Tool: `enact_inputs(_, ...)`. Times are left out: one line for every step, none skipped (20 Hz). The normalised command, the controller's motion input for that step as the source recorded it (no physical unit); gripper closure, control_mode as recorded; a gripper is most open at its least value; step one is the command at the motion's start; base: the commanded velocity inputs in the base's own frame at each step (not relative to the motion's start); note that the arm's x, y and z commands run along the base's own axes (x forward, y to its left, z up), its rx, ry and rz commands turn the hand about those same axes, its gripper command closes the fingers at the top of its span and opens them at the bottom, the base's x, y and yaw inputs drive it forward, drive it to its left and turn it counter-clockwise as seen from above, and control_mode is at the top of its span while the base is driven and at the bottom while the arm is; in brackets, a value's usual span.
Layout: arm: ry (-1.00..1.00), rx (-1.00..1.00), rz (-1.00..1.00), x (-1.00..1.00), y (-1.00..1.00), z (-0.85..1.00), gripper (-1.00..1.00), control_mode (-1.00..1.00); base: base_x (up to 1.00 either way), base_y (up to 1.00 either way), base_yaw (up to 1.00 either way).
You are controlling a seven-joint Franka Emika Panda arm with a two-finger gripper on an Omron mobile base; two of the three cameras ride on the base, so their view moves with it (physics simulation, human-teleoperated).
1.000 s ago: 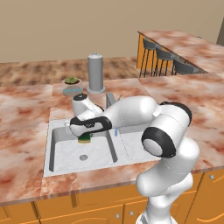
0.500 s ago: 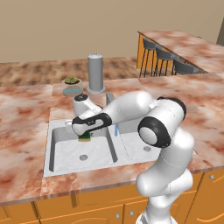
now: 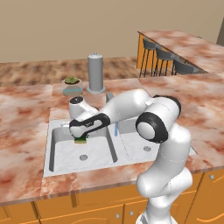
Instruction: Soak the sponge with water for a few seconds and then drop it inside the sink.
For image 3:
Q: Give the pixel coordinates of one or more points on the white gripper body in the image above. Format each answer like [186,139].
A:
[64,126]

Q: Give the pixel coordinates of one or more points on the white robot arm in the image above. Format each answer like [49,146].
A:
[163,163]

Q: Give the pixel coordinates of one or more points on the green and yellow sponge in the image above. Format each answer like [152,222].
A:
[80,141]

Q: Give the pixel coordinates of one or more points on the white double sink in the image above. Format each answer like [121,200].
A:
[87,154]

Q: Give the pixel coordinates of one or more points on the blue water stream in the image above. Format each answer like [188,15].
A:
[116,129]

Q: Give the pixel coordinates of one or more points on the green plant in glass pot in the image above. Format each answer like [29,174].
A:
[72,85]

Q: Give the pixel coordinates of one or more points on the grey tap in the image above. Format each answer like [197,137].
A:
[109,97]

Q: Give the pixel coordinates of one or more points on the grey cylindrical paper towel holder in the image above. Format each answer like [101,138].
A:
[96,73]

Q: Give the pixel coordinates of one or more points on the orange false drawer front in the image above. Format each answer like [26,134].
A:
[108,196]

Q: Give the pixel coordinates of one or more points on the orange cupboard door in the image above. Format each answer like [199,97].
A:
[81,214]
[17,215]
[208,201]
[134,213]

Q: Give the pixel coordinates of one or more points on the silver round knob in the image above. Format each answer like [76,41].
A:
[131,213]
[211,176]
[117,215]

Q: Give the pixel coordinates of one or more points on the orange kitchen island cabinet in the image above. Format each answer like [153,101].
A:
[141,54]

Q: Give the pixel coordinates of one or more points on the dark grey bar stool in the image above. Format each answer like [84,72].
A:
[163,58]
[183,68]
[148,48]

